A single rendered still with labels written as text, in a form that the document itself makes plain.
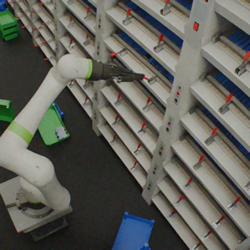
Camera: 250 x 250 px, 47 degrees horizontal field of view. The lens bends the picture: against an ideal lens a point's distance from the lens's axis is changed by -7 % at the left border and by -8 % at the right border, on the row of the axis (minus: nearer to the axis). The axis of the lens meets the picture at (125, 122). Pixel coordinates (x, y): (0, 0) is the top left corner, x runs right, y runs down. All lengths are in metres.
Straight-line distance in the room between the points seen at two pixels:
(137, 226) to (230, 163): 0.96
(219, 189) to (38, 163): 0.83
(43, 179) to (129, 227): 1.01
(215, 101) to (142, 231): 1.12
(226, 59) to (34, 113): 0.79
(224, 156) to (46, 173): 0.74
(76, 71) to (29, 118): 0.27
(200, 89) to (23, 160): 0.76
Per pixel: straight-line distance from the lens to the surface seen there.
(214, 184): 1.50
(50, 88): 1.35
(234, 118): 1.22
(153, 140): 1.81
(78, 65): 1.28
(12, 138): 1.26
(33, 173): 1.18
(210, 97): 1.26
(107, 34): 1.83
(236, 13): 1.04
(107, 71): 1.35
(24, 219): 1.79
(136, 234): 2.06
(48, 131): 2.45
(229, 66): 1.12
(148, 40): 1.49
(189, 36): 1.21
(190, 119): 1.42
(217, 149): 1.36
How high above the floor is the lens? 1.92
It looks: 48 degrees down
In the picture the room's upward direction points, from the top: 8 degrees clockwise
